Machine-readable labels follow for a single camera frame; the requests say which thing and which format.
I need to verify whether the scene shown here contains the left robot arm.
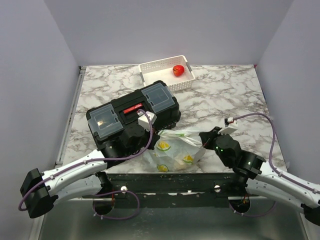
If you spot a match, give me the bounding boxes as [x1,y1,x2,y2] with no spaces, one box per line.
[18,124,160,219]

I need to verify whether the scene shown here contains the red fake apple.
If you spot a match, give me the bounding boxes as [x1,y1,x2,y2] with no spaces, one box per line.
[172,64,185,77]

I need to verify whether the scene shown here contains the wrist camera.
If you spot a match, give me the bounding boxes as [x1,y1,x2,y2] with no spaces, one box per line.
[137,111,157,131]
[218,117,238,135]

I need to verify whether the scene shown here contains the white perforated plastic basket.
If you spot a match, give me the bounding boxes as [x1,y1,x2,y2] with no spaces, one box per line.
[138,55,196,92]

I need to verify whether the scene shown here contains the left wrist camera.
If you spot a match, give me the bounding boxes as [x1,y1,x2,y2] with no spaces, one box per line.
[137,111,157,131]

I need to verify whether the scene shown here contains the black mounting rail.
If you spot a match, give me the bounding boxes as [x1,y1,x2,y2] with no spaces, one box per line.
[82,171,261,210]

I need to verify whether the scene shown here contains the black plastic toolbox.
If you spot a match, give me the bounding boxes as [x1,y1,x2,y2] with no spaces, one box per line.
[86,80,181,158]

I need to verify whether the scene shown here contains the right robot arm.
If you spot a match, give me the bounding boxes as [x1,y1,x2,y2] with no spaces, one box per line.
[199,127,320,225]

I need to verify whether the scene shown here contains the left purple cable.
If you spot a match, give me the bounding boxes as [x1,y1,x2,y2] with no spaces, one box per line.
[17,108,154,221]

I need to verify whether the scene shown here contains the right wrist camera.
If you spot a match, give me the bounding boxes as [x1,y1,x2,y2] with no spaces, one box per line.
[218,117,238,135]

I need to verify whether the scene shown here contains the white lemon print plastic bag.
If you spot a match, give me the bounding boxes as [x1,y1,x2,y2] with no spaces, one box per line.
[142,128,206,173]

